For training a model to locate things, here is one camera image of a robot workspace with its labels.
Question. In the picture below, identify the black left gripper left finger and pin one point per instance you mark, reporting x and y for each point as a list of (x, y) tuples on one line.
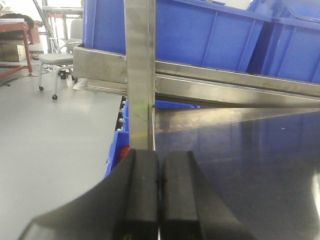
[(123, 206)]

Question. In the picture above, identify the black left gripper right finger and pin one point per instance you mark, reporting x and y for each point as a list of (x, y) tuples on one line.
[(190, 207)]

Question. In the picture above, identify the stainless steel shelf rack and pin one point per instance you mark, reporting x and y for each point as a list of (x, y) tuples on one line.
[(143, 79)]

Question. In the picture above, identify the red object in bin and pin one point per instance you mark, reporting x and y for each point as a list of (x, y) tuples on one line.
[(123, 152)]

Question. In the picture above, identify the blue plastic bin lower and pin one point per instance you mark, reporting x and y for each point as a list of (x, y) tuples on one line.
[(121, 134)]

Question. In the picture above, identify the blue plastic bin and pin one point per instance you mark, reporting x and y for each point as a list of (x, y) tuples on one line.
[(288, 46), (193, 32), (121, 134)]

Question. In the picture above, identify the grey rolling chair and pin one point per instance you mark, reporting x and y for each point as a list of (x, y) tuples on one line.
[(63, 60)]

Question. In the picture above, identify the blue plastic bin upper left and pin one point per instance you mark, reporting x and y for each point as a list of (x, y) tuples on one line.
[(193, 32)]

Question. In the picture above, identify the blue plastic bin upper right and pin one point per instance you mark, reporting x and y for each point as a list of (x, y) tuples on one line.
[(288, 46)]

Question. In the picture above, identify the cardboard box under workbench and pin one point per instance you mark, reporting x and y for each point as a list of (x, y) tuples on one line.
[(12, 53)]

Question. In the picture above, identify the red metal workbench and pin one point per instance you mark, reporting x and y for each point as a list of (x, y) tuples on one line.
[(15, 30)]

